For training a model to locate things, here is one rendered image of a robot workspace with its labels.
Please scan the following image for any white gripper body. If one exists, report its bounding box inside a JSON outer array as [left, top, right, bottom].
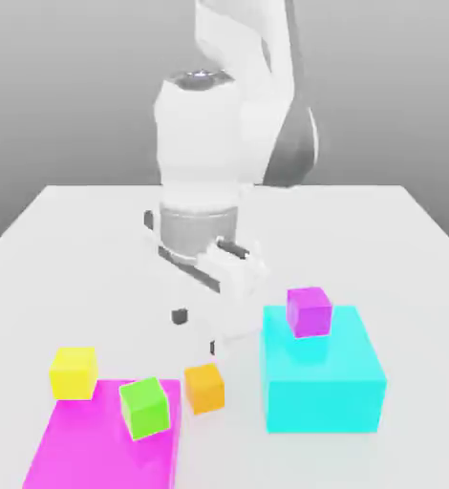
[[142, 208, 227, 341]]

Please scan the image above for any small orange cube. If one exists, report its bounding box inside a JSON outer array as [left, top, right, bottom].
[[182, 363, 226, 416]]

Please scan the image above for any small green cube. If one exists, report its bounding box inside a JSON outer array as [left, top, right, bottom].
[[118, 376, 172, 443]]

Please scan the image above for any small purple cube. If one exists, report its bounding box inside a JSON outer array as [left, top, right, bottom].
[[286, 286, 333, 340]]

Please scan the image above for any small yellow cube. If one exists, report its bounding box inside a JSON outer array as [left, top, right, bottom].
[[49, 346, 98, 402]]

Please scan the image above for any large cyan box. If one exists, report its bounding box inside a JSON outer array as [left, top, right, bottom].
[[259, 304, 389, 436]]

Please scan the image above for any large magenta box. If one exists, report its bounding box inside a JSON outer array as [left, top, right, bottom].
[[20, 378, 182, 489]]

